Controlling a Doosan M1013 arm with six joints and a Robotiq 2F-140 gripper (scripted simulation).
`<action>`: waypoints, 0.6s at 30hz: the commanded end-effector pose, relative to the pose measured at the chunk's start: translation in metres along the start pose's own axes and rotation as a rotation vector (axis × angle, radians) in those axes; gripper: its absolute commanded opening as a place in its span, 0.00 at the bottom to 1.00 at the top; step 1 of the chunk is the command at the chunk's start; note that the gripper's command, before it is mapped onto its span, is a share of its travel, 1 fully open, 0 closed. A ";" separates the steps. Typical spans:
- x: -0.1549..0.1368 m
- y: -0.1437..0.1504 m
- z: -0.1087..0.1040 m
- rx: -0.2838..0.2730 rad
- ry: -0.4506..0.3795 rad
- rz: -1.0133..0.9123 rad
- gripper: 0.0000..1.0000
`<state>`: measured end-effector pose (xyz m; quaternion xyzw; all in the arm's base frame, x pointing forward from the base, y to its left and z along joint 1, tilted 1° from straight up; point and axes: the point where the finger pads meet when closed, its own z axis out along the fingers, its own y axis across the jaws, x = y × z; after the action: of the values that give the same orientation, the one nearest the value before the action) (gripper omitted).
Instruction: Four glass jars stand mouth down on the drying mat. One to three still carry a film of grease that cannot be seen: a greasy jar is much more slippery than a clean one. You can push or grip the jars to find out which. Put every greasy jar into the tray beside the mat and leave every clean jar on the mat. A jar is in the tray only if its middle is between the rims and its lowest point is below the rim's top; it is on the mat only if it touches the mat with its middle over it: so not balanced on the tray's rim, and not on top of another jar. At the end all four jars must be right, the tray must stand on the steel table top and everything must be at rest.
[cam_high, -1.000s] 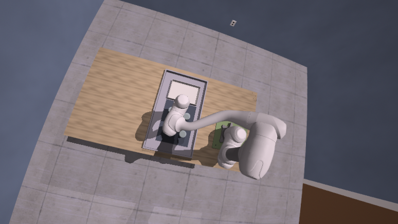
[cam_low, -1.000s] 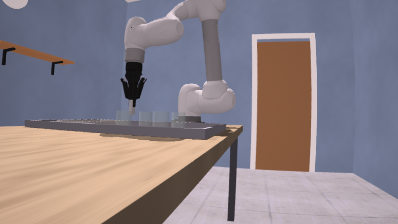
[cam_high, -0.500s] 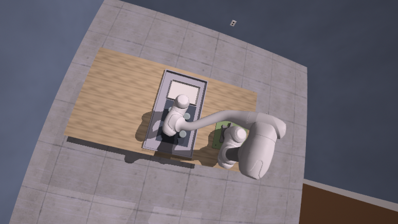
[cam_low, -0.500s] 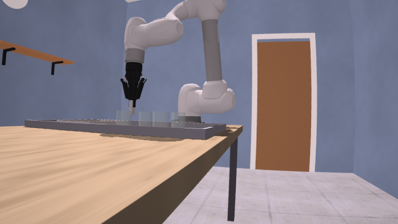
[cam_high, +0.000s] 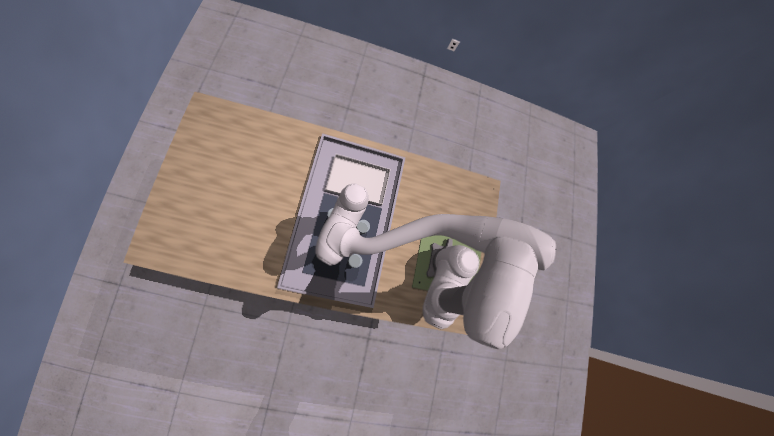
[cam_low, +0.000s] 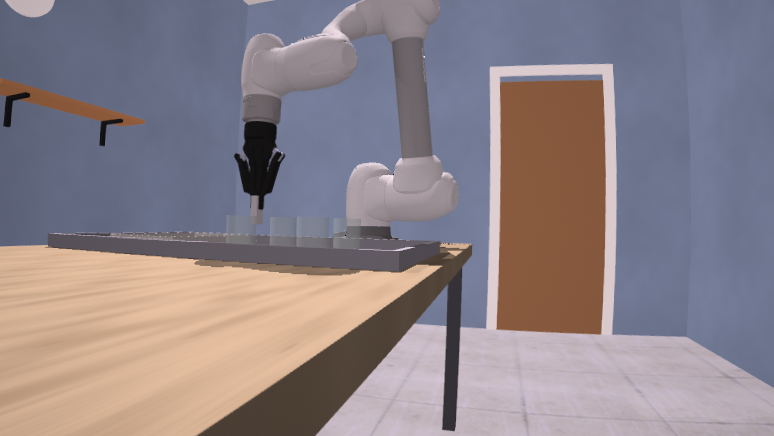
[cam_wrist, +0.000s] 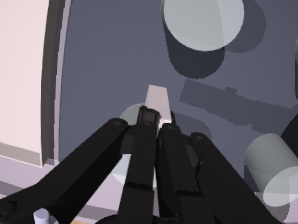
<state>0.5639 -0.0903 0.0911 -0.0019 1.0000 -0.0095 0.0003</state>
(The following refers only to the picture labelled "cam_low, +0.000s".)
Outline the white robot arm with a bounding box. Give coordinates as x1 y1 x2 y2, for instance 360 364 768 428
241 0 459 240

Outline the pale grey cylinder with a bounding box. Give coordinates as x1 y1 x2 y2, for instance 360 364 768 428
226 215 257 244
296 216 329 248
270 217 296 246
333 218 361 249

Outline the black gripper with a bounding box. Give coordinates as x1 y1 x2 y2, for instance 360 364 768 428
234 121 285 224

